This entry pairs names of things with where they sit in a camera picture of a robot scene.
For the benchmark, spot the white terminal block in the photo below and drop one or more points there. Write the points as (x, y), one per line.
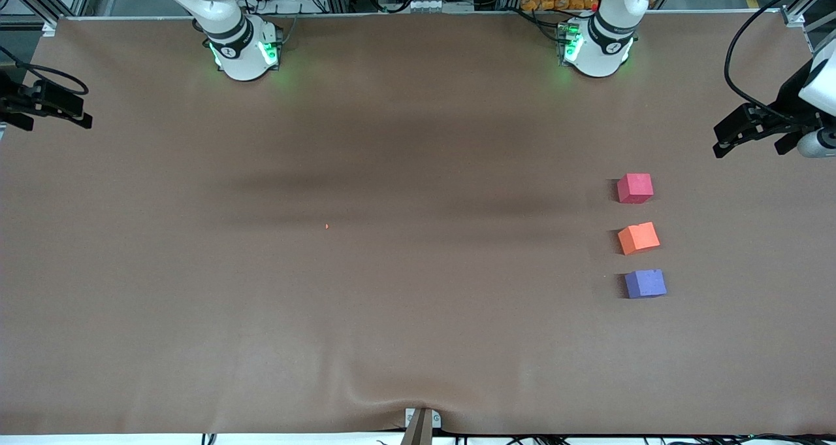
(429, 5)

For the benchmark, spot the metal clamp bracket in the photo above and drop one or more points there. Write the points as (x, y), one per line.
(410, 419)

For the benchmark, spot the purple foam block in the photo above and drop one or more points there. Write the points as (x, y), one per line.
(645, 284)

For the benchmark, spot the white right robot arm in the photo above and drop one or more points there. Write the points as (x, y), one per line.
(238, 46)

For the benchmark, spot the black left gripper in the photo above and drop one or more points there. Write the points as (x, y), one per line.
(786, 113)

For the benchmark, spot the red foam block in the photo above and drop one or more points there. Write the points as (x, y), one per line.
(634, 188)

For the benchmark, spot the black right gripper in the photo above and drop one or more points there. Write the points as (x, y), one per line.
(19, 100)

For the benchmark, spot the large table cover cloth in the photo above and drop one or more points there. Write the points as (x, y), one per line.
(418, 340)

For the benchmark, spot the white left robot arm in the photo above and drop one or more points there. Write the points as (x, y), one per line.
(597, 46)

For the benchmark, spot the orange foam block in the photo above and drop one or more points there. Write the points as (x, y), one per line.
(639, 238)

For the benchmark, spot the brown support bar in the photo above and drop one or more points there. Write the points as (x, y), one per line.
(419, 432)

